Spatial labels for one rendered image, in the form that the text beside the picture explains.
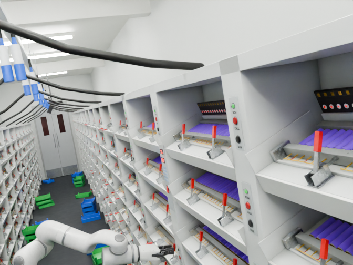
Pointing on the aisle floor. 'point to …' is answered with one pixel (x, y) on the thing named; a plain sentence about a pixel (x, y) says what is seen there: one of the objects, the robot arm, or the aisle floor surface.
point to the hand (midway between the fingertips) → (168, 249)
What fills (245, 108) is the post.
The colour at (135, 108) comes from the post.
